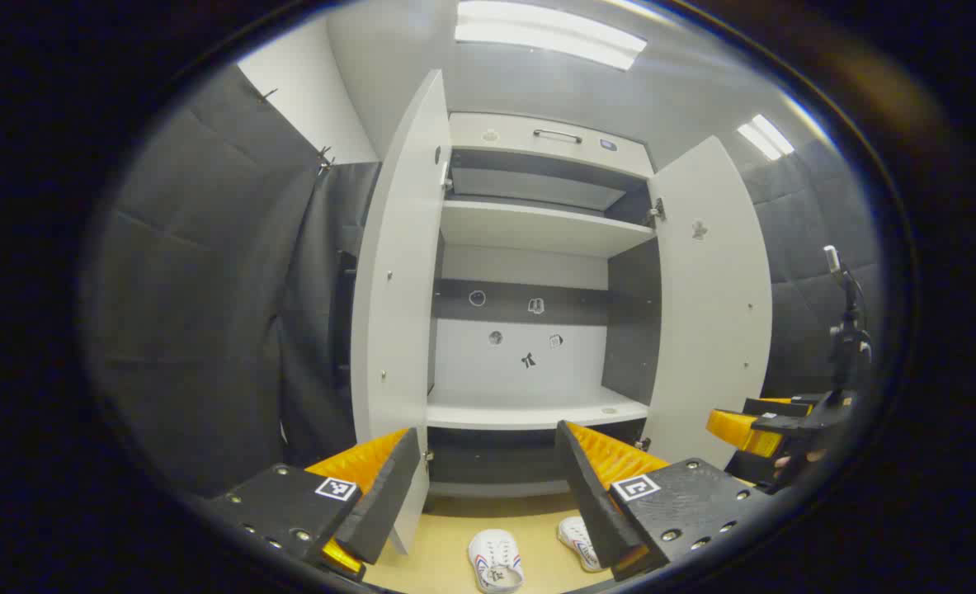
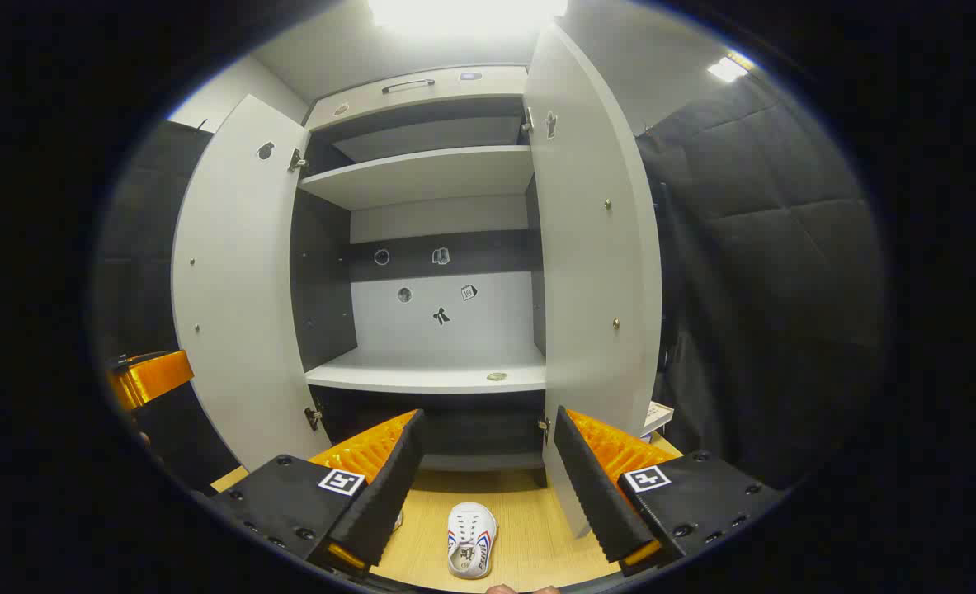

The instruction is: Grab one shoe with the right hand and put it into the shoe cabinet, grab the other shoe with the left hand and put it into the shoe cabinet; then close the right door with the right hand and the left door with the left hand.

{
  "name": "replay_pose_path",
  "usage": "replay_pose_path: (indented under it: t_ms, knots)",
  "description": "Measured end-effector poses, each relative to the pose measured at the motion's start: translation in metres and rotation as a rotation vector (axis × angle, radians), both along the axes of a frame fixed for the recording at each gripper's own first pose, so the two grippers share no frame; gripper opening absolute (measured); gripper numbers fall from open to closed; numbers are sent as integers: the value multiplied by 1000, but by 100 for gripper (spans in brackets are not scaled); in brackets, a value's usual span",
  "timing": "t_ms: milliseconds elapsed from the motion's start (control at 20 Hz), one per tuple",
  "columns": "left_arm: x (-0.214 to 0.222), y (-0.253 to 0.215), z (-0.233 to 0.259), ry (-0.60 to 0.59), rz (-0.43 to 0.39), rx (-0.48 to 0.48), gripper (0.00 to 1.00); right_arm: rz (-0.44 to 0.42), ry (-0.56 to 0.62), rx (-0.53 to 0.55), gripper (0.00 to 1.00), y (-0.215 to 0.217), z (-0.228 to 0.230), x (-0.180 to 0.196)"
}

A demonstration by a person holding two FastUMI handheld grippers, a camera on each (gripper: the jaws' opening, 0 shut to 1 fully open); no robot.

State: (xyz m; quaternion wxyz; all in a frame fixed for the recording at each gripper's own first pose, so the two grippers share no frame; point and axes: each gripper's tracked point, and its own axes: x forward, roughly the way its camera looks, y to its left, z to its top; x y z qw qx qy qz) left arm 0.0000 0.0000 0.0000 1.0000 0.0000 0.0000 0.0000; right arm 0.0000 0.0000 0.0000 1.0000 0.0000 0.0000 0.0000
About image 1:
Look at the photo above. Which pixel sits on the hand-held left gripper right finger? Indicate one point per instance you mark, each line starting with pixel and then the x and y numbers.
pixel 591 503

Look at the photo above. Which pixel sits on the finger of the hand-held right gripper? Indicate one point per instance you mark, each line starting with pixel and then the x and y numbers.
pixel 735 429

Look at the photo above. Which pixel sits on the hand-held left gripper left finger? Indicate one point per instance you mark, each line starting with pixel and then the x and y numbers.
pixel 384 495

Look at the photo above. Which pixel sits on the white canvas shoe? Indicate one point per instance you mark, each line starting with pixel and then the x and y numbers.
pixel 580 540
pixel 496 561

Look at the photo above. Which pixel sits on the white shoe cabinet door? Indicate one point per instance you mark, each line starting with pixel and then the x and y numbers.
pixel 710 330
pixel 401 289

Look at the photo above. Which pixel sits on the white shoe cabinet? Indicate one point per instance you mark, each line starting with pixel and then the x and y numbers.
pixel 537 227

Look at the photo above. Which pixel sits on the black tripod stand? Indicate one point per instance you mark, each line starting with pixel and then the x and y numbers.
pixel 846 338

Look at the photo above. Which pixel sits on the ceiling light panel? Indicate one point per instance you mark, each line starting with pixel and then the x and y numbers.
pixel 766 136
pixel 545 33

